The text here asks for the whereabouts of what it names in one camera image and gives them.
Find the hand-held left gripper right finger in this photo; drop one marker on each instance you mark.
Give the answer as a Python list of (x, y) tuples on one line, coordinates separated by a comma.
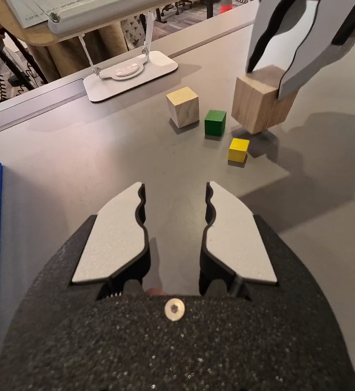
[(241, 241)]

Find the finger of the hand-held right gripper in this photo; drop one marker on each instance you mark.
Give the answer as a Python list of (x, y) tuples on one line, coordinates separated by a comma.
[(263, 18), (318, 45)]

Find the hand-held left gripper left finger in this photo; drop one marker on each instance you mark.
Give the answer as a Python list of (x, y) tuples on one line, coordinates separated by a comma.
[(113, 241)]

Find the large plain wooden cube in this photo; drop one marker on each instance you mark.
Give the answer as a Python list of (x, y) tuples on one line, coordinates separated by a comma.
[(256, 104)]

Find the yellow wooden cube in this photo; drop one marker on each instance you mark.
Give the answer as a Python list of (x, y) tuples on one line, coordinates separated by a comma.
[(238, 149)]

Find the green wooden cube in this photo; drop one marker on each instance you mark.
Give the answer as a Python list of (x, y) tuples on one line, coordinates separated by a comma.
[(215, 123)]

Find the medium plain wooden cube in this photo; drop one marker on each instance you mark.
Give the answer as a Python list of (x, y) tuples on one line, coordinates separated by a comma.
[(185, 110)]

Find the orange traffic cone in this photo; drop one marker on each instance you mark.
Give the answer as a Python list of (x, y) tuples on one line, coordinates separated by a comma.
[(226, 6)]

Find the printed white cloth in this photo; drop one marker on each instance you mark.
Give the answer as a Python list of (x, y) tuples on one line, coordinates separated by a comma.
[(133, 33)]

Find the white metal document stand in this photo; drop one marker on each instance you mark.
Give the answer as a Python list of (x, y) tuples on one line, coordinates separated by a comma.
[(119, 88)]

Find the brown fabric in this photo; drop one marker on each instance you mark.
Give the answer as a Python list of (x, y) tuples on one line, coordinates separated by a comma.
[(67, 58)]

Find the instruction sheet in clear holder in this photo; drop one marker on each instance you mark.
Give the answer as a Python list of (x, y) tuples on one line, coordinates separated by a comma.
[(43, 9)]

